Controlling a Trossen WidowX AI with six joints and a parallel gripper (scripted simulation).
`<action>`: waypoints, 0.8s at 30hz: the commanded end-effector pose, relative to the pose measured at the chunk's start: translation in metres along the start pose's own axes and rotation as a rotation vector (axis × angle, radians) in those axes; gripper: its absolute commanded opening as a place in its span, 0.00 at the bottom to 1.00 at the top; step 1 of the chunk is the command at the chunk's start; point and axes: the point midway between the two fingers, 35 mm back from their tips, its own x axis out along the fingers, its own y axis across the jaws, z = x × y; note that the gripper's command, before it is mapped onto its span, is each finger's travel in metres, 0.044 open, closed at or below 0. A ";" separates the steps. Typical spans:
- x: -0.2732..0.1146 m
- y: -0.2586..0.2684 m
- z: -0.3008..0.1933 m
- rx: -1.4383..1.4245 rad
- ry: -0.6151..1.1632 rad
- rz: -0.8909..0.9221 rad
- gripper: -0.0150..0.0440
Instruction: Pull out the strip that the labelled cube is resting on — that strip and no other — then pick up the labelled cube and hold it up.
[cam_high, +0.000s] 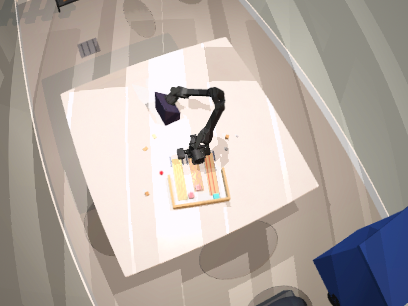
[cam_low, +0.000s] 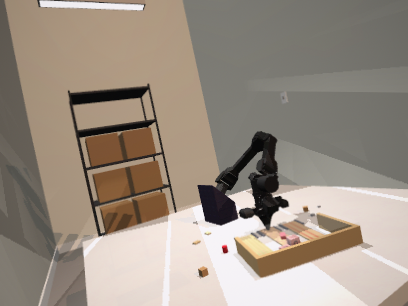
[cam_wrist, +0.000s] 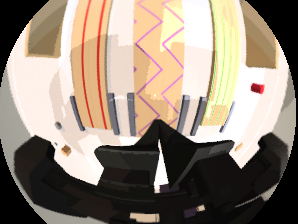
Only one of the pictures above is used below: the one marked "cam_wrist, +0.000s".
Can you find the tan open wooden tray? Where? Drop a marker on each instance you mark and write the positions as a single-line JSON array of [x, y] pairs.
[[42, 35]]

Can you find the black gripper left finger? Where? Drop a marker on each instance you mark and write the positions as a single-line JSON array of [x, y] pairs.
[[143, 155]]

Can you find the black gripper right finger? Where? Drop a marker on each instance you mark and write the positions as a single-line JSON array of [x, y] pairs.
[[180, 154]]

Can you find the orange strip with purple zigzag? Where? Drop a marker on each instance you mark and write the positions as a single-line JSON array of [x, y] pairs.
[[158, 61]]

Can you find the small red block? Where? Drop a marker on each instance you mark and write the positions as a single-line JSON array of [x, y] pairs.
[[257, 88]]

